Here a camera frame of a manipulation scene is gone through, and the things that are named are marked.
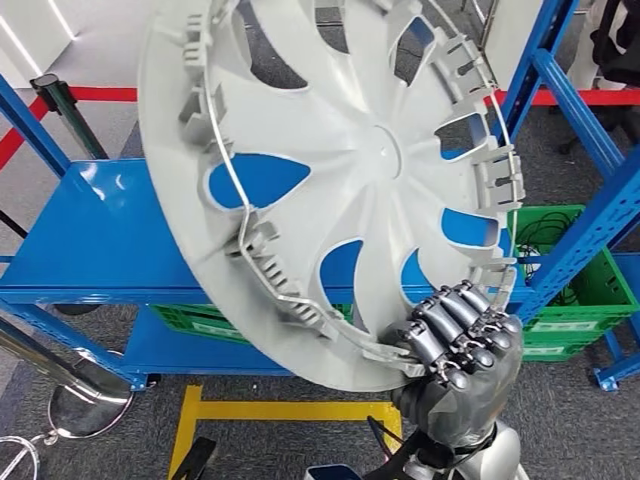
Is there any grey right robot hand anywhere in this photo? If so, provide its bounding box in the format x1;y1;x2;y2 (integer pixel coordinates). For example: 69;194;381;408
378;280;525;452

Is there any grey plastic wheel cover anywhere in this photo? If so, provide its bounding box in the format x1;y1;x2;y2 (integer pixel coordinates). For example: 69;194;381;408
137;0;527;394

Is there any long red barrier belt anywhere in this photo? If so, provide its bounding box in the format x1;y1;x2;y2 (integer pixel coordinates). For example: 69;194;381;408
69;86;640;109

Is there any white board panel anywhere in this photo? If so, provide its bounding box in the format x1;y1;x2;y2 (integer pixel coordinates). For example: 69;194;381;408
484;0;545;92

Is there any yellow floor tape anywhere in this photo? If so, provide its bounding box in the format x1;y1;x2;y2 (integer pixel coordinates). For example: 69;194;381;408
167;385;404;480

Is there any black office chair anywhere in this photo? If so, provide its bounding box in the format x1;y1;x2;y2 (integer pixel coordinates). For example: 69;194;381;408
558;0;640;158

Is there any chrome stanchion with round base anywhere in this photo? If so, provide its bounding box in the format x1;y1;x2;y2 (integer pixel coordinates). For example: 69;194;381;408
0;314;135;441

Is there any chrome chair base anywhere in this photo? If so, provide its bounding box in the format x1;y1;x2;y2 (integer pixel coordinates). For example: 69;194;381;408
0;433;57;480

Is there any short red barrier belt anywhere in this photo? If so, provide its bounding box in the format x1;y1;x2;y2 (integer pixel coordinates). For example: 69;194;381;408
0;97;60;172

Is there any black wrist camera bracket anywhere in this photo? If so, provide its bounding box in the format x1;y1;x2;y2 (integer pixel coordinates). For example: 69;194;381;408
367;415;454;480

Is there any black cable bundle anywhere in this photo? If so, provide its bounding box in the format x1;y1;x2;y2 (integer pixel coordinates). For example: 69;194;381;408
516;210;586;307

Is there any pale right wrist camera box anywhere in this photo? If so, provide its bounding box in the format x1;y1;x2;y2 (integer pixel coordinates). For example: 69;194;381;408
305;463;364;480

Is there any black left wrist bracket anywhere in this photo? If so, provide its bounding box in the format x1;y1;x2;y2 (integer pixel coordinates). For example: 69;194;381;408
171;437;219;480

